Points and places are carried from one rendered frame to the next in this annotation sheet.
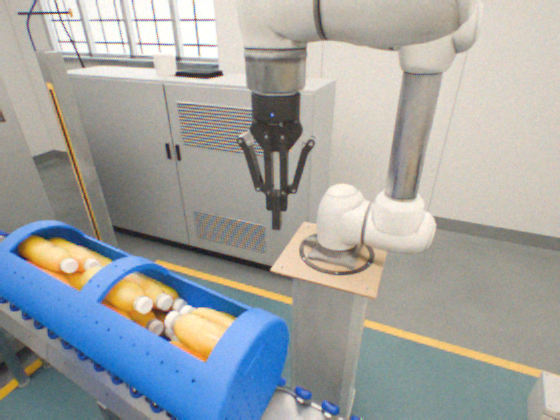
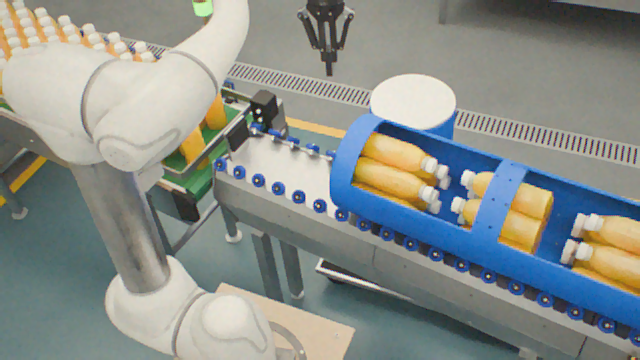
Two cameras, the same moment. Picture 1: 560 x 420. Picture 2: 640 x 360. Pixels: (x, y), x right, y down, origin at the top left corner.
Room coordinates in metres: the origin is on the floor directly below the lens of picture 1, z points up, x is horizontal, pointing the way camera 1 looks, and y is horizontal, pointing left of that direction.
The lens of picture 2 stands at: (1.74, 0.07, 2.37)
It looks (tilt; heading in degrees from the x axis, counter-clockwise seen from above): 47 degrees down; 185
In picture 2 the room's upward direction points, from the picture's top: 6 degrees counter-clockwise
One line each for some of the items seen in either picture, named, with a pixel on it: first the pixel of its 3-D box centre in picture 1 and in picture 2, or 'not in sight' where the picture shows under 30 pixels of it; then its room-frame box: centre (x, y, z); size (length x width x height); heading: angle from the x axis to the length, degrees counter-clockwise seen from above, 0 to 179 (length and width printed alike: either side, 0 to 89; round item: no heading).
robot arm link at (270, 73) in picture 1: (275, 71); not in sight; (0.54, 0.01, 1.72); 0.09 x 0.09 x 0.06
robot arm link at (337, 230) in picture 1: (341, 214); (230, 337); (1.08, -0.22, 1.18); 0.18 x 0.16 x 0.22; 65
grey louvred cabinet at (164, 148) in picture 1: (197, 168); not in sight; (2.69, 0.72, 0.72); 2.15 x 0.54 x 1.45; 68
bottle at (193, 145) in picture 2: not in sight; (192, 141); (0.27, -0.47, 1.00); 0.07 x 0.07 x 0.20
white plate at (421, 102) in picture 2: not in sight; (412, 101); (0.15, 0.25, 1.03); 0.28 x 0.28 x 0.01
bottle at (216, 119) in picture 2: not in sight; (211, 102); (0.08, -0.44, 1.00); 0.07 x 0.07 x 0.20
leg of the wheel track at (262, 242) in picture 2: not in sight; (270, 279); (0.35, -0.30, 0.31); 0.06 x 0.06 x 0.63; 60
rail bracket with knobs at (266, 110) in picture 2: not in sight; (263, 108); (0.06, -0.26, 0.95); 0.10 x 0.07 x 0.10; 150
